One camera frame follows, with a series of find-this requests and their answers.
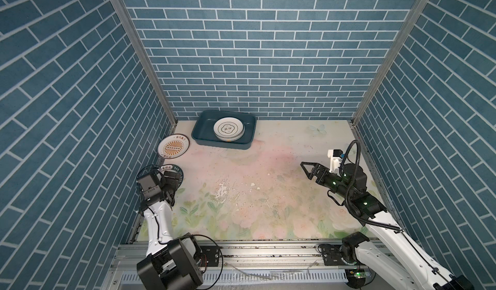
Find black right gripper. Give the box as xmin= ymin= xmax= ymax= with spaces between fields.
xmin=302 ymin=160 xmax=353 ymax=202

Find green lettered rim plate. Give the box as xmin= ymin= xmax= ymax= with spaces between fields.
xmin=158 ymin=164 xmax=184 ymax=184

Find orange sunburst plate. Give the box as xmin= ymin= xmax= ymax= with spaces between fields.
xmin=157 ymin=134 xmax=190 ymax=159

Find teal plastic bin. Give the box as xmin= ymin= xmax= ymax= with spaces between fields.
xmin=192 ymin=110 xmax=257 ymax=150

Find white plate green flower outline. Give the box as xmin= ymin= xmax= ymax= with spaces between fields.
xmin=213 ymin=117 xmax=245 ymax=142

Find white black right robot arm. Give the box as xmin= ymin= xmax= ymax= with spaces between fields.
xmin=300 ymin=162 xmax=474 ymax=289

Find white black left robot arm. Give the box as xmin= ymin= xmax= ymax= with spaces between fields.
xmin=136 ymin=165 xmax=204 ymax=289

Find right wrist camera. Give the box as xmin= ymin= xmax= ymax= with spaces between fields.
xmin=328 ymin=149 xmax=344 ymax=173

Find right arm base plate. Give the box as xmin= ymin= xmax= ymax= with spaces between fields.
xmin=317 ymin=243 xmax=347 ymax=266

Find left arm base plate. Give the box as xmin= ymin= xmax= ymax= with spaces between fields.
xmin=194 ymin=246 xmax=222 ymax=268

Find aluminium mounting rail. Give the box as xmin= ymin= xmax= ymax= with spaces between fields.
xmin=100 ymin=240 xmax=443 ymax=290

